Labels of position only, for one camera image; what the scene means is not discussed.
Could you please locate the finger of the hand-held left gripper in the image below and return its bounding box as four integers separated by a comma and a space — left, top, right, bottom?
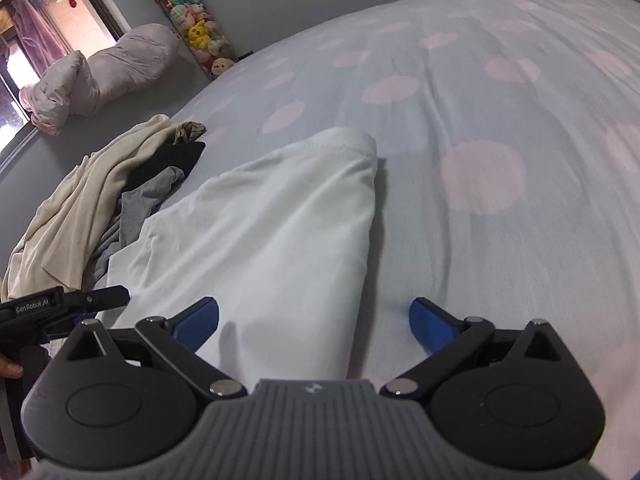
62, 285, 132, 322

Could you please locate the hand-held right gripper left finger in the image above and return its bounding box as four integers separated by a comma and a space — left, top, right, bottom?
67, 296, 248, 400

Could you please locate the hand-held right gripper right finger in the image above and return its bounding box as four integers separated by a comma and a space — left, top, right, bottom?
379, 296, 563, 400

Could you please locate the white T-shirt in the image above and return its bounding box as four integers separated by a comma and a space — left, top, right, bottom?
100, 126, 378, 381

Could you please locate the person's left hand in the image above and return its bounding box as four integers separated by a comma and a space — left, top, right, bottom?
0, 351, 24, 379

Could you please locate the cream garment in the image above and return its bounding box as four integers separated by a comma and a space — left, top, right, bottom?
0, 114, 173, 303

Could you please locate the grey garment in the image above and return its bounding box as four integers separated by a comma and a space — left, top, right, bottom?
87, 166, 187, 286

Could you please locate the black garment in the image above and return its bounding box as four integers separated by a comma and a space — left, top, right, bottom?
122, 141, 207, 193

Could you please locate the leopard print cloth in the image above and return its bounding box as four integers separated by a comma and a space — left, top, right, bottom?
172, 121, 207, 145

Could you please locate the pale pink bedding bundle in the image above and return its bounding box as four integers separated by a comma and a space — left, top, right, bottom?
19, 22, 183, 136

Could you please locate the purple curtain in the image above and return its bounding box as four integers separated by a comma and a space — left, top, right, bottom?
10, 0, 73, 73

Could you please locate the clear tube of plush toys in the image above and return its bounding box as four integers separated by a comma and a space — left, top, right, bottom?
155, 0, 238, 81

